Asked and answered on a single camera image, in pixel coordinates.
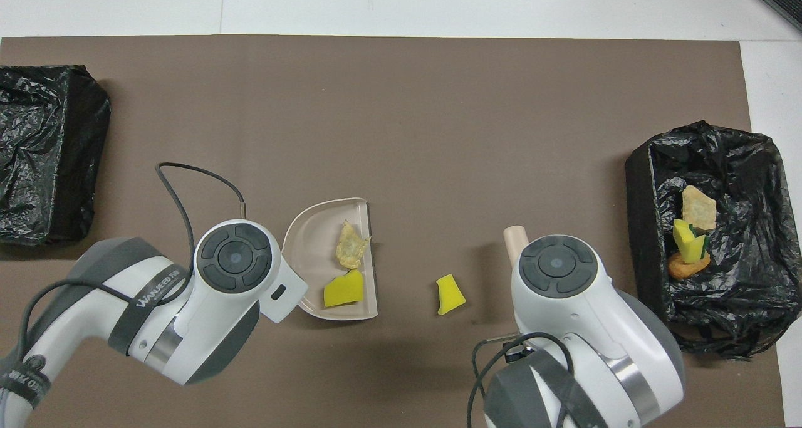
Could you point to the beige piece with flap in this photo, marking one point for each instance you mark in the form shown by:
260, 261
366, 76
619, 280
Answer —
351, 249

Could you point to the beige plastic dustpan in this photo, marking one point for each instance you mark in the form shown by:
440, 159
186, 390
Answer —
313, 240

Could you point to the rectangular yellow sponge piece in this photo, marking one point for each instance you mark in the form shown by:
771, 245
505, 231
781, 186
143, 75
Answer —
343, 290

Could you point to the yellow sponge wedge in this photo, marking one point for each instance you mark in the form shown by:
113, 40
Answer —
450, 296

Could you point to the brown oval bread roll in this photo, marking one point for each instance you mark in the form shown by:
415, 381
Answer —
683, 268

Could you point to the notched yellow sponge piece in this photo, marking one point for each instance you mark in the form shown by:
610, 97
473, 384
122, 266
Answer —
688, 246

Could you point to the orange striped bread piece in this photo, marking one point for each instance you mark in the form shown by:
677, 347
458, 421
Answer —
698, 207

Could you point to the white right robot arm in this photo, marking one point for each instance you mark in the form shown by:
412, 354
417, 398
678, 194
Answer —
595, 328

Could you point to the black bag lined bin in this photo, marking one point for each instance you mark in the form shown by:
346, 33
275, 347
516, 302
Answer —
651, 227
37, 133

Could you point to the brown paper table mat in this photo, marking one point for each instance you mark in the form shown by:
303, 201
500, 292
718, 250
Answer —
407, 133

